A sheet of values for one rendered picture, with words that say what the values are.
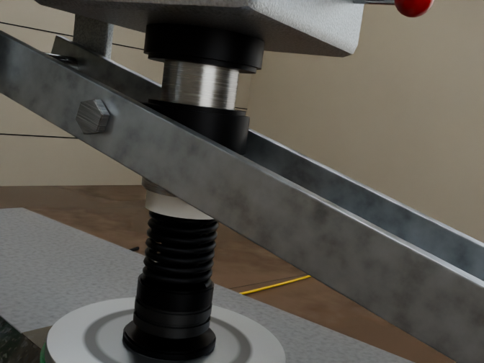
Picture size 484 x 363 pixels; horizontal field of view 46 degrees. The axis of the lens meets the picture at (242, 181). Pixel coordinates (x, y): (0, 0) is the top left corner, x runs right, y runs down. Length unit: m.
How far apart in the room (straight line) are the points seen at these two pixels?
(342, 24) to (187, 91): 0.14
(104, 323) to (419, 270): 0.31
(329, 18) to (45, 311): 0.42
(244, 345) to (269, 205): 0.19
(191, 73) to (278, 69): 6.66
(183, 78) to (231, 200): 0.11
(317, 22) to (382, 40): 5.83
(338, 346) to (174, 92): 0.34
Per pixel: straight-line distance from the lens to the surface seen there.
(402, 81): 6.07
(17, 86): 0.54
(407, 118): 5.99
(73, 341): 0.52
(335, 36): 0.49
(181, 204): 0.46
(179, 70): 0.46
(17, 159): 5.83
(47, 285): 0.73
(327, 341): 0.66
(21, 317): 0.64
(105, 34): 0.66
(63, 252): 0.86
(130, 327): 0.54
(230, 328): 0.57
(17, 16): 5.75
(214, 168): 0.41
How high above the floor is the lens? 1.09
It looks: 8 degrees down
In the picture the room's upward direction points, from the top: 8 degrees clockwise
